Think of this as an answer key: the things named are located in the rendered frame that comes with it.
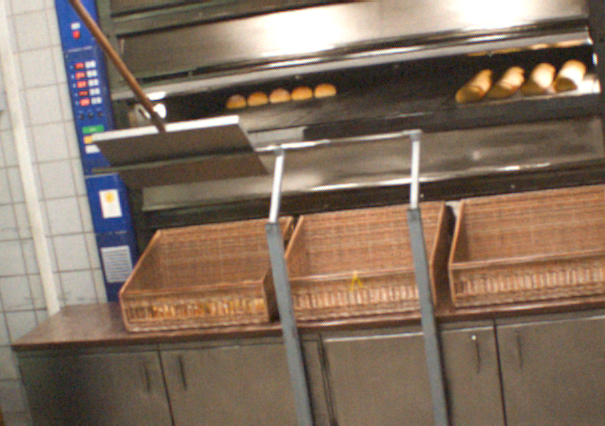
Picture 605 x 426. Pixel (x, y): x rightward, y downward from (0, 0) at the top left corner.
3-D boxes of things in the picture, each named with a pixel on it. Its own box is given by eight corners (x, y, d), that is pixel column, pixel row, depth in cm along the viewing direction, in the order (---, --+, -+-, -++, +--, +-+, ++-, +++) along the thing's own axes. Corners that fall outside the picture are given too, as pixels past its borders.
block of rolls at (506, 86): (475, 83, 535) (473, 70, 534) (586, 71, 521) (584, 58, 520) (454, 104, 478) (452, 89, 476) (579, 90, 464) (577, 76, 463)
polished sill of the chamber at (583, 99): (142, 155, 506) (140, 145, 505) (601, 102, 455) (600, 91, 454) (136, 158, 500) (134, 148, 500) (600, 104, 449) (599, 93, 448)
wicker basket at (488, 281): (468, 271, 474) (459, 198, 468) (617, 256, 458) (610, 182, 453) (451, 310, 428) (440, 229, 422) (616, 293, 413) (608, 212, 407)
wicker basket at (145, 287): (169, 296, 508) (157, 228, 503) (306, 285, 492) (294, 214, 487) (124, 334, 462) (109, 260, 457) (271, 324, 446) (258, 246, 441)
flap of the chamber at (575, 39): (111, 100, 481) (132, 101, 501) (588, 39, 430) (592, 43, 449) (111, 93, 481) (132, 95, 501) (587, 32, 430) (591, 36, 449)
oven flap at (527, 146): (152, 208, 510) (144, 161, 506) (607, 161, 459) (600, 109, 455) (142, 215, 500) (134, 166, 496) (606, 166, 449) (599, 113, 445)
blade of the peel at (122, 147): (237, 122, 435) (238, 115, 436) (91, 141, 450) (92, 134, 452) (270, 174, 465) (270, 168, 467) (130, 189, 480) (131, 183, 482)
